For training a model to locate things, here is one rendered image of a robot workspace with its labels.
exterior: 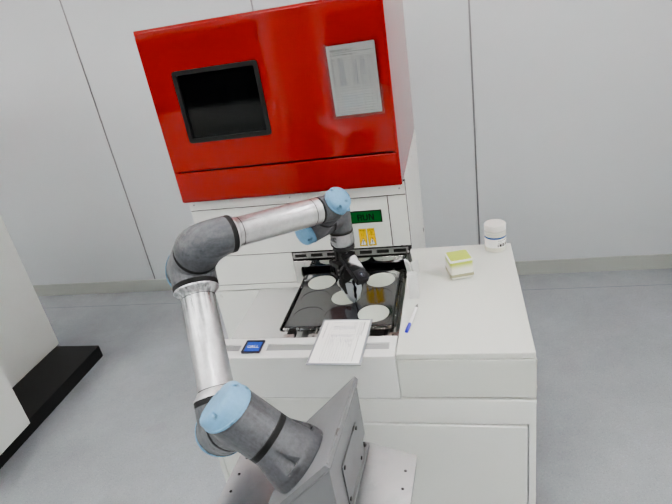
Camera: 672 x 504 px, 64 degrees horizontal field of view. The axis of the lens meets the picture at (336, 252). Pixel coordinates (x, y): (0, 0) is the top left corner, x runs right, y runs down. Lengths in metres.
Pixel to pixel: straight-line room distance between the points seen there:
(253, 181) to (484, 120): 1.78
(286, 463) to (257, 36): 1.24
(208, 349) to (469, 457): 0.80
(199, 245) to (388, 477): 0.69
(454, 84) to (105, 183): 2.46
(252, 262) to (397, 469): 1.08
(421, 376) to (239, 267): 0.97
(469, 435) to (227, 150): 1.19
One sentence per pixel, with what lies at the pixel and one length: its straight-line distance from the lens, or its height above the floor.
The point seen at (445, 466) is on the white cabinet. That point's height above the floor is 0.57.
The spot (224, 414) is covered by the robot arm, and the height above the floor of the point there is 1.10.
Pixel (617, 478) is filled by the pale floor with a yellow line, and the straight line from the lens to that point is 2.49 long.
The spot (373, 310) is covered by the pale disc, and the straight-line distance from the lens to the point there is 1.74.
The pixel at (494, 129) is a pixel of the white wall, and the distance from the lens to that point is 3.35.
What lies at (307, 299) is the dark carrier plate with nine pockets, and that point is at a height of 0.90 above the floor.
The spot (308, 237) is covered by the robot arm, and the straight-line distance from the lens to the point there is 1.56.
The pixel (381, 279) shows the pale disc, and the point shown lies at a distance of 1.91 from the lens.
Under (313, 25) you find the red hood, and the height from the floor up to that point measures 1.75.
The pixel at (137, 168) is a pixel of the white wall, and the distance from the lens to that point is 3.98.
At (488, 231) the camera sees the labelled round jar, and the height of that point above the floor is 1.04.
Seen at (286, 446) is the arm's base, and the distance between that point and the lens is 1.17.
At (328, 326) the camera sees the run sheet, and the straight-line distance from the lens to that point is 1.57.
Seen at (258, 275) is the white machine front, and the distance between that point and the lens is 2.14.
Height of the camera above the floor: 1.82
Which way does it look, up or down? 25 degrees down
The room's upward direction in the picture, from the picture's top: 10 degrees counter-clockwise
